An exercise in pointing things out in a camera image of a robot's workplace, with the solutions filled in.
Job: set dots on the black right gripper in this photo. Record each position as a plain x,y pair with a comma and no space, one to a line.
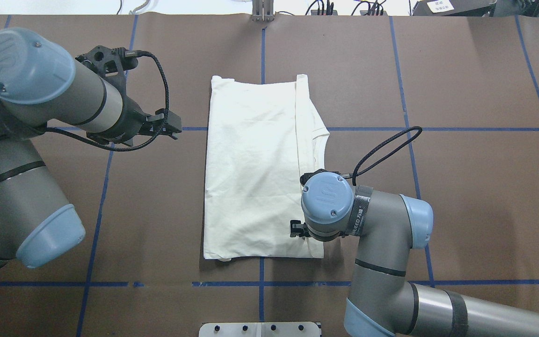
296,230

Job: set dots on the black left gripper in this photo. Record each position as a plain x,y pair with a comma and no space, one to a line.
133,118

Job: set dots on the cream long-sleeve cat t-shirt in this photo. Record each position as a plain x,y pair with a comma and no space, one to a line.
261,139

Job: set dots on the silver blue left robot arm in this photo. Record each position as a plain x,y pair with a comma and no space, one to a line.
43,88

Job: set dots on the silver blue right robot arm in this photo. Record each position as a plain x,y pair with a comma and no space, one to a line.
381,303

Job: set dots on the dark box with white label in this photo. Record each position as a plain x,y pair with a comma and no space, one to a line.
464,8

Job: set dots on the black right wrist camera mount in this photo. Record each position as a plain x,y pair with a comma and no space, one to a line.
298,229

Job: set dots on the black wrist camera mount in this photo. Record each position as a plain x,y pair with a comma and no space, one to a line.
298,229
110,64

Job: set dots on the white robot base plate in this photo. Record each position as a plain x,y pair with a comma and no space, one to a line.
261,329

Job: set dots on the grey aluminium frame post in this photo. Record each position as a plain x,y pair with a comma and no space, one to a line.
263,11

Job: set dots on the black cable hub left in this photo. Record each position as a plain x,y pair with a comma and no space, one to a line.
321,8

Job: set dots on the black cable hub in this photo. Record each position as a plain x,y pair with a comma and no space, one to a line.
321,8
369,8

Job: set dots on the black cable hub right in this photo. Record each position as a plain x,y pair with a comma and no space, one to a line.
369,8

